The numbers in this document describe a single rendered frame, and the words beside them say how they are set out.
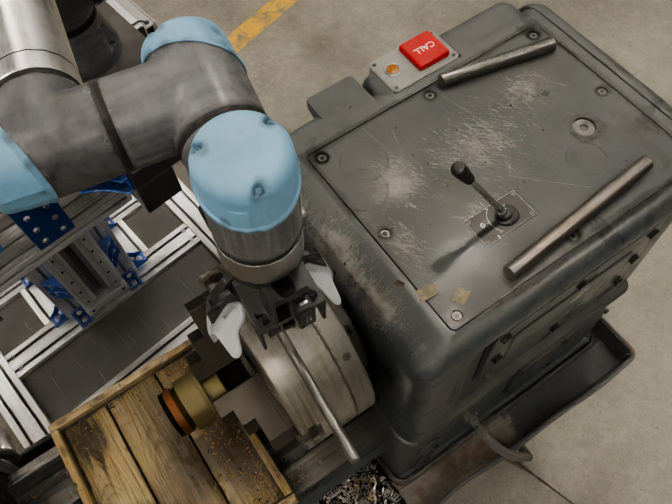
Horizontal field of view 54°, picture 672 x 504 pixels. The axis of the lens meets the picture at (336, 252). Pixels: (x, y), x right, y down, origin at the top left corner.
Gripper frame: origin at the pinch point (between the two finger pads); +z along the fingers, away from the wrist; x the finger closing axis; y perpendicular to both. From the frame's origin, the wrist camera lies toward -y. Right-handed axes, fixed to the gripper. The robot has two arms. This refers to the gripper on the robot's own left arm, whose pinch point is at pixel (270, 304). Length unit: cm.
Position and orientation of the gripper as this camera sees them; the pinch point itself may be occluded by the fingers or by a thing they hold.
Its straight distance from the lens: 78.3
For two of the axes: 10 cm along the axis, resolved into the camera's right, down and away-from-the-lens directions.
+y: 4.9, 7.9, -3.6
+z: -0.1, 4.1, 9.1
